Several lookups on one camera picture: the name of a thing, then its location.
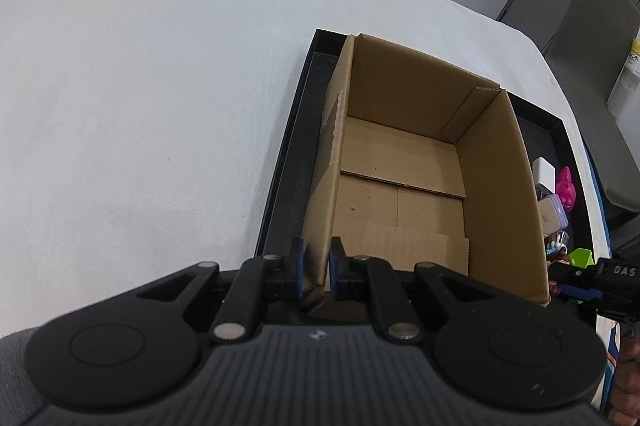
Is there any black tray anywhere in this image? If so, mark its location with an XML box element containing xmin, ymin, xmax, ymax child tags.
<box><xmin>252</xmin><ymin>28</ymin><xmax>599</xmax><ymax>332</ymax></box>

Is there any person's hand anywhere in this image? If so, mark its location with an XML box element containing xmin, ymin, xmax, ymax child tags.
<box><xmin>608</xmin><ymin>336</ymin><xmax>640</xmax><ymax>426</ymax></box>

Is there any brown cardboard box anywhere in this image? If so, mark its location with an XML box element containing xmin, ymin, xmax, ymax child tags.
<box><xmin>302</xmin><ymin>34</ymin><xmax>550</xmax><ymax>305</ymax></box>

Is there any green plastic cube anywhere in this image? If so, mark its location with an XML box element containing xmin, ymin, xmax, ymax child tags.
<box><xmin>568</xmin><ymin>247</ymin><xmax>596</xmax><ymax>269</ymax></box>

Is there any pink plastic toy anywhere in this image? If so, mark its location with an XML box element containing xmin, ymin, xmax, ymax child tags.
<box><xmin>555</xmin><ymin>166</ymin><xmax>577</xmax><ymax>212</ymax></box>

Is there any purple white toy box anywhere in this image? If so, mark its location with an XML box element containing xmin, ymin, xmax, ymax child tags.
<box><xmin>538</xmin><ymin>193</ymin><xmax>568</xmax><ymax>235</ymax></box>

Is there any white charger plug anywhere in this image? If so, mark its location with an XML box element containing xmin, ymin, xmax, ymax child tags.
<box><xmin>532</xmin><ymin>157</ymin><xmax>556</xmax><ymax>199</ymax></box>

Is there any red blue figurine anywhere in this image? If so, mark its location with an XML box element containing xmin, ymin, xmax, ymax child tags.
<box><xmin>544</xmin><ymin>230</ymin><xmax>570</xmax><ymax>264</ymax></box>

